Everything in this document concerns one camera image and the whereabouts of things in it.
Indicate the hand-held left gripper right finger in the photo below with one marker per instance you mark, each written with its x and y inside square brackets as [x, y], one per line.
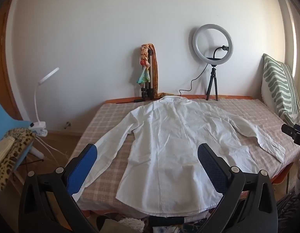
[213, 170]

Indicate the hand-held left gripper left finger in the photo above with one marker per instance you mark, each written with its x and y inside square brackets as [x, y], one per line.
[79, 172]

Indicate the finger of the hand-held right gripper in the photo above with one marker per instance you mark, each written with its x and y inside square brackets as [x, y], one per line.
[299, 132]

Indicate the white long-sleeved shirt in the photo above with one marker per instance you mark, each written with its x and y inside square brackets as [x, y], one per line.
[164, 150]

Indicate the green striped pillow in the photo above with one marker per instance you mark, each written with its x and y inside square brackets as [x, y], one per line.
[278, 85]

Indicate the beige checked blanket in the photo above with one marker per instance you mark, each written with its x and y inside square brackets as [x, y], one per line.
[237, 111]

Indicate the leopard print cloth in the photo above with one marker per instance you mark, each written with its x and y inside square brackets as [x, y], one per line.
[16, 148]

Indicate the white fluffy cloth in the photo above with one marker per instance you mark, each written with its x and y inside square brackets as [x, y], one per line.
[130, 224]

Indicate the dark striped rug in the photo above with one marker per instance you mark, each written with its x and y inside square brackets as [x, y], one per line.
[290, 206]

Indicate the white clip lamp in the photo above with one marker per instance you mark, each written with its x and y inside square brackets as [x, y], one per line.
[37, 102]

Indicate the blue chair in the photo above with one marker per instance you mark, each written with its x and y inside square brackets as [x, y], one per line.
[4, 116]

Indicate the black mini tripod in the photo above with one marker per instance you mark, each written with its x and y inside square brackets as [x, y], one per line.
[213, 74]

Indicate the bright window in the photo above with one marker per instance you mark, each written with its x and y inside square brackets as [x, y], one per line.
[289, 29]

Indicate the silver tripod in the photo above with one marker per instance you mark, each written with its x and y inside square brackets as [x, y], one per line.
[151, 77]

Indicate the orange cloth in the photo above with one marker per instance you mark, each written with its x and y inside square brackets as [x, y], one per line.
[156, 72]

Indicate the colourful knotted scarf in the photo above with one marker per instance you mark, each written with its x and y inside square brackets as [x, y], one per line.
[145, 75]

